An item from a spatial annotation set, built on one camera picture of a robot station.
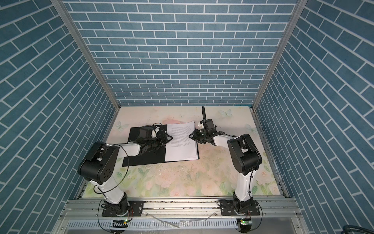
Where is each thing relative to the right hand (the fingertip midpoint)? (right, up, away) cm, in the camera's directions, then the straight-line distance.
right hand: (189, 135), depth 96 cm
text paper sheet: (-6, -8, 0) cm, 10 cm away
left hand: (-14, -3, -1) cm, 14 cm away
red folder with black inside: (-21, -13, -5) cm, 25 cm away
